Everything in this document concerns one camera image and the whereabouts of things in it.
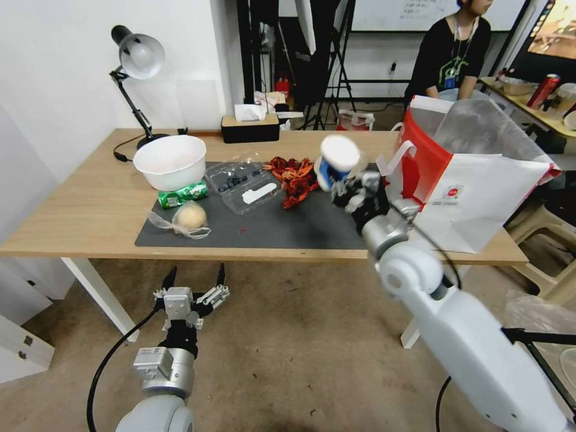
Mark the red white bag on floor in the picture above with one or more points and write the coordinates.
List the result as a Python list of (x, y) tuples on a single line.
[(355, 120)]

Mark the red drink can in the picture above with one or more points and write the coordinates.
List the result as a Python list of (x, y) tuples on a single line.
[(542, 91)]

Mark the black metal floor stand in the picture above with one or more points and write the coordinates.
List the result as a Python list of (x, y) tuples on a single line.
[(540, 355)]

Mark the dark grey table mat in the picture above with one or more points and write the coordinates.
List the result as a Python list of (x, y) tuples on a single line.
[(270, 229)]

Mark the black display screen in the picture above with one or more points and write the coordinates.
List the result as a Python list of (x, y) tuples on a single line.
[(553, 31)]

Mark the green snack packet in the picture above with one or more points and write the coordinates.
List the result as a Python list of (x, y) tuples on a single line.
[(182, 194)]

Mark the red and white delivery bag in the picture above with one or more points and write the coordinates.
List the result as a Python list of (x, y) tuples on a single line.
[(459, 180)]

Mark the clear disposable takeout box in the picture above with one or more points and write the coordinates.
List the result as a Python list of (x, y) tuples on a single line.
[(243, 184)]

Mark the black tissue box wooden lid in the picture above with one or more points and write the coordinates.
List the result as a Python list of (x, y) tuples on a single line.
[(249, 129)]

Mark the blue and white paper cup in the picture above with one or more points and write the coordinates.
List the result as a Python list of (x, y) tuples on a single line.
[(338, 157)]

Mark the red crayfish pile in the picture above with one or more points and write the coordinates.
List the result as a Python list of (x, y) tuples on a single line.
[(294, 177)]

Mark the yellow background table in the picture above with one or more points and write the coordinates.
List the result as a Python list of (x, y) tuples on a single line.
[(517, 101)]

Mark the wooden table with white legs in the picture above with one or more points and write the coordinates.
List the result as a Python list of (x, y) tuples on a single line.
[(81, 202)]

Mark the white drawer cabinet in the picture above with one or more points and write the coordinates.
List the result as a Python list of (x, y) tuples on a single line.
[(22, 333)]

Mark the black tripod stand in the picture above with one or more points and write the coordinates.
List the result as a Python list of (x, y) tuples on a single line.
[(335, 72)]

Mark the white whiteboard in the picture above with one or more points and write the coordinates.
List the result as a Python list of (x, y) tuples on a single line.
[(405, 15)]

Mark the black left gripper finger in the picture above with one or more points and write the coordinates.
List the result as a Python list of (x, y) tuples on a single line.
[(169, 280), (220, 281)]

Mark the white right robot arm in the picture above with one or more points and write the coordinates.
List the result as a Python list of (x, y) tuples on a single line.
[(450, 324)]

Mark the white plastic bowl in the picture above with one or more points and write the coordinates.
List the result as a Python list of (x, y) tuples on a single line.
[(170, 159)]

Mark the black desk lamp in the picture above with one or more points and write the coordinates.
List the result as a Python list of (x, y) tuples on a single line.
[(141, 56)]

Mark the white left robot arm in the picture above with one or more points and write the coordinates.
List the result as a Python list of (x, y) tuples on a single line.
[(171, 373)]

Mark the person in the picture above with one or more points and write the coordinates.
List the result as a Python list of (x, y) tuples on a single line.
[(450, 49)]

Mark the metal bowl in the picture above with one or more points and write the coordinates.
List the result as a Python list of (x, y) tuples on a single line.
[(517, 85)]

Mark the bun in clear bag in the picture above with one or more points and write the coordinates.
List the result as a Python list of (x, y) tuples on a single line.
[(191, 217)]

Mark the red fire extinguisher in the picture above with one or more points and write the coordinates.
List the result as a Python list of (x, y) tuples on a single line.
[(281, 90)]

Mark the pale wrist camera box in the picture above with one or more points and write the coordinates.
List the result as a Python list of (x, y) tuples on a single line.
[(178, 305)]

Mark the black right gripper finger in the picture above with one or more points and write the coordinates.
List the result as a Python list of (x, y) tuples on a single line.
[(365, 179), (342, 198)]

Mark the beige plastic stool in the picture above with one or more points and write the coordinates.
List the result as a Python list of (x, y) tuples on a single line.
[(551, 252)]

